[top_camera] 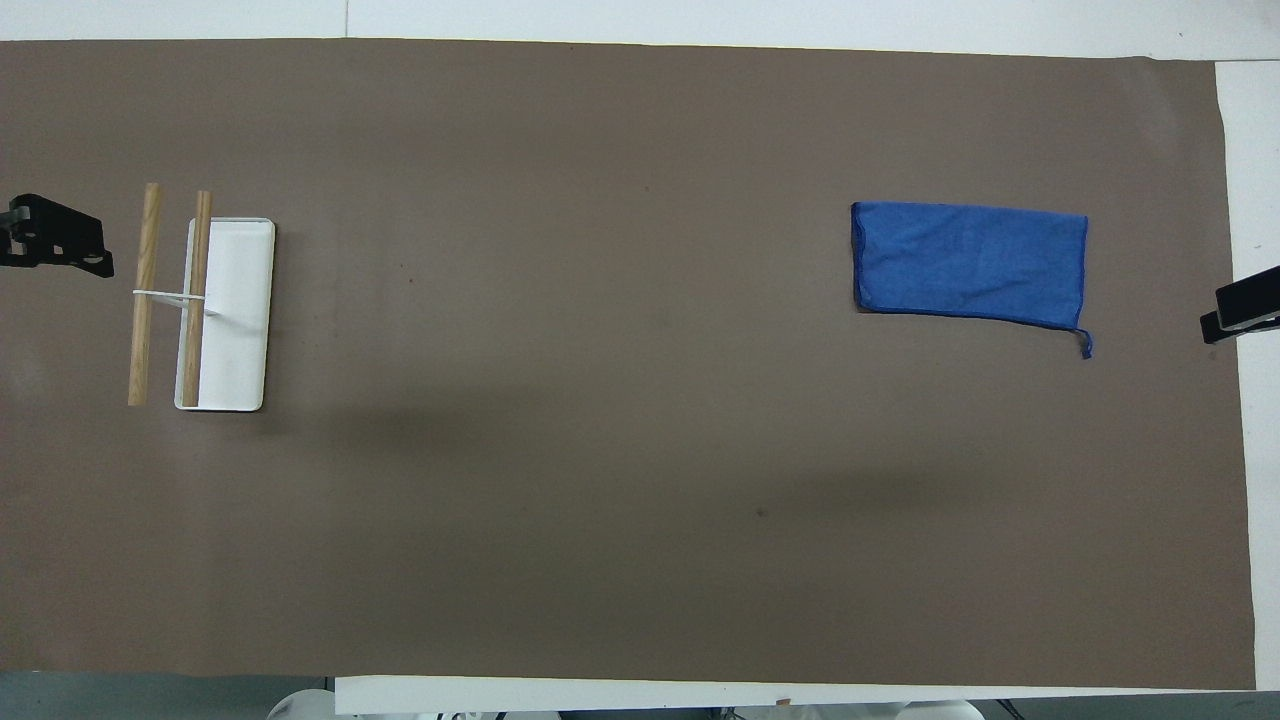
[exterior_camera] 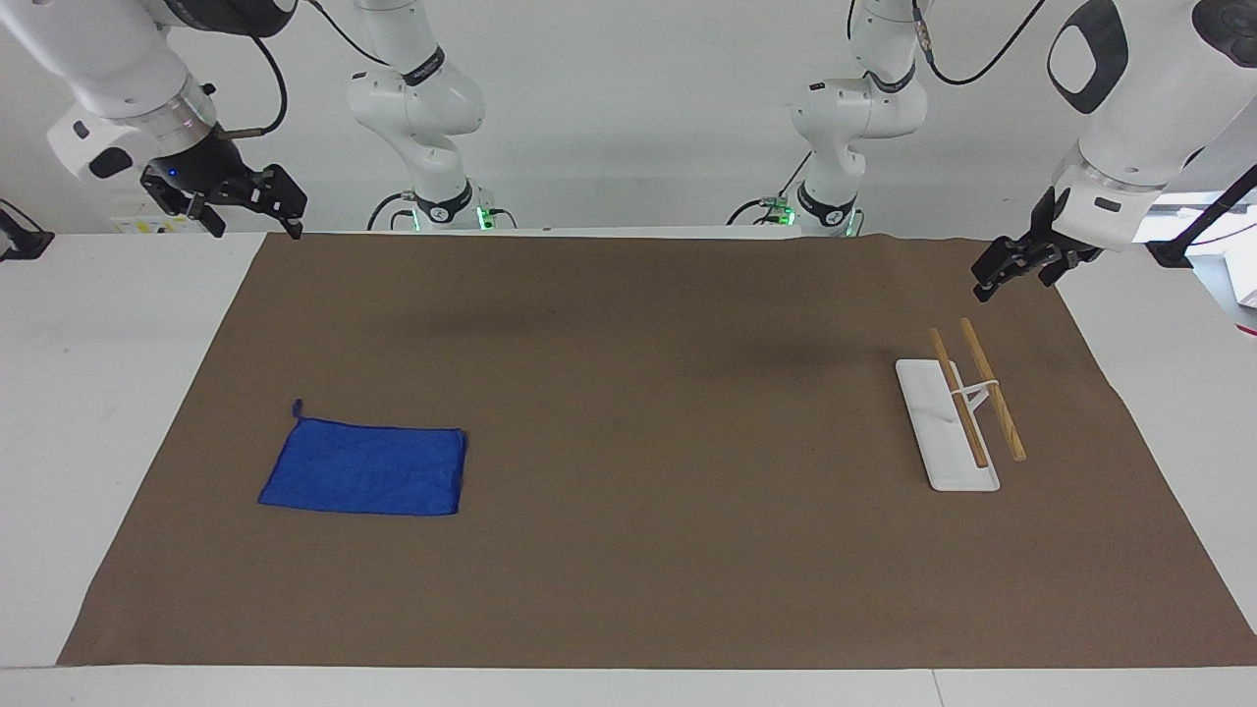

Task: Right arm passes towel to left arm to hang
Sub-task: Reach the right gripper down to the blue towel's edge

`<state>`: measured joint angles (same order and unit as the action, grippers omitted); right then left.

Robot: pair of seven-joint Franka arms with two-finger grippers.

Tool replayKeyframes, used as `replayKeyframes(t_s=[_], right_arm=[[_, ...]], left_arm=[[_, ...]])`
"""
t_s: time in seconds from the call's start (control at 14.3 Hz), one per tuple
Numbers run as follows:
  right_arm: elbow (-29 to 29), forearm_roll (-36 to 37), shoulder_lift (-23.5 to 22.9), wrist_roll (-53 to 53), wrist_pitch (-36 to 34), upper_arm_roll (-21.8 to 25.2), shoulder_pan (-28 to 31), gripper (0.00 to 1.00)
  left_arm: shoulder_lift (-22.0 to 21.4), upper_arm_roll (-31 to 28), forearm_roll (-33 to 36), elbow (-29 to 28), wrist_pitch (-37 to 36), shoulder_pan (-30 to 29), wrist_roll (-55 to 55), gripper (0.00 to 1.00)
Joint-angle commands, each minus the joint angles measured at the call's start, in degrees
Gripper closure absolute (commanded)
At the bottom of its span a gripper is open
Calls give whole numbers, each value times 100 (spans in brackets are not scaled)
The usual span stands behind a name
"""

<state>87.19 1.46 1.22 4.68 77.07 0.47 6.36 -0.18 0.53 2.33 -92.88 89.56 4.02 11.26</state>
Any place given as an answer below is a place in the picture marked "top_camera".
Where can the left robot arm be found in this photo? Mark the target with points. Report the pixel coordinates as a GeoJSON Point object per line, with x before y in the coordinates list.
{"type": "Point", "coordinates": [300, 706]}

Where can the blue towel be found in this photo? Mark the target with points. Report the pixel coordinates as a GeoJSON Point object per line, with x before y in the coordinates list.
{"type": "Point", "coordinates": [965, 260]}

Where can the white rack with wooden bars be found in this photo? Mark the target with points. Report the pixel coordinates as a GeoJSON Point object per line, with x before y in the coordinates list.
{"type": "Point", "coordinates": [236, 310]}

